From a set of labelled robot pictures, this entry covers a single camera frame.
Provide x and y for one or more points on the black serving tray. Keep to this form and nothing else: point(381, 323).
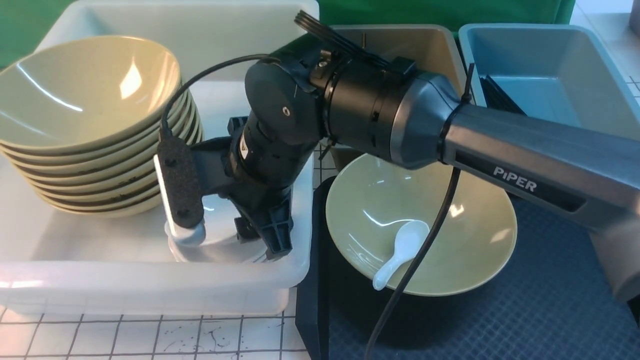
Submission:
point(550, 302)

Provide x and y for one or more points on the lower stacked white dishes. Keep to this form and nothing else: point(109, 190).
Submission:
point(226, 251)

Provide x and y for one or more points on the blue plastic bin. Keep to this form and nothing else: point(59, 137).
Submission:
point(559, 73)

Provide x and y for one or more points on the top stacked yellow bowl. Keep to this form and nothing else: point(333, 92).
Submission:
point(111, 62)

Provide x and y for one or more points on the white soup spoon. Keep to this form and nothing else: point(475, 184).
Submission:
point(408, 241)

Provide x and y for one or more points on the grey-brown plastic bin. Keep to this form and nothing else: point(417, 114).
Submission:
point(430, 45)

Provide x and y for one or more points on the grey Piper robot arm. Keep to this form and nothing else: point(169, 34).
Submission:
point(306, 91)

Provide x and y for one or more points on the green cloth backdrop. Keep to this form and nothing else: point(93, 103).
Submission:
point(25, 22)

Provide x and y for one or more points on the white square sauce dish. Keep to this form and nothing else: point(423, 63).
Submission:
point(219, 215)

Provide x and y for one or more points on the yellow-green noodle bowl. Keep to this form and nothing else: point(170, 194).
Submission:
point(370, 200)

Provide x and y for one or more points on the stack of yellow bowls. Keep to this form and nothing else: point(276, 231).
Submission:
point(105, 178)

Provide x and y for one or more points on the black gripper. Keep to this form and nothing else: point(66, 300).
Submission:
point(254, 168)

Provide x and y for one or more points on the black chopsticks bundle in bin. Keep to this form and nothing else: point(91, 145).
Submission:
point(498, 99)

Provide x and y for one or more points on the large white plastic bin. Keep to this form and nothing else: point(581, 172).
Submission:
point(58, 262)

